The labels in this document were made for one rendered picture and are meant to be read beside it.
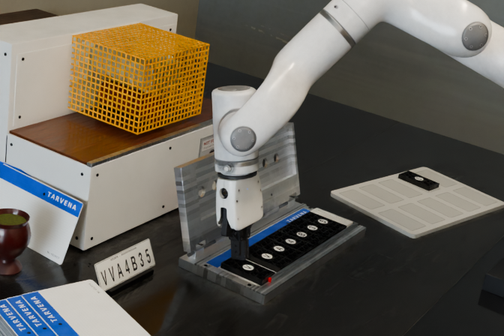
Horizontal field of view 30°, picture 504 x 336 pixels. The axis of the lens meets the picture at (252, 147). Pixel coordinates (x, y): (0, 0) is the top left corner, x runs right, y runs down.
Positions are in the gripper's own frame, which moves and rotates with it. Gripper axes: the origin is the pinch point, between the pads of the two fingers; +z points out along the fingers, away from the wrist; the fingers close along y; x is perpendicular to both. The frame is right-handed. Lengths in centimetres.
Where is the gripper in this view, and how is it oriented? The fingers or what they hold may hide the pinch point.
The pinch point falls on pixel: (239, 248)
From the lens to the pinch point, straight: 183.5
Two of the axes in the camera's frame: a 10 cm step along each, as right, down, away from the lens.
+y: 5.4, -2.2, 8.1
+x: -8.4, -1.1, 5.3
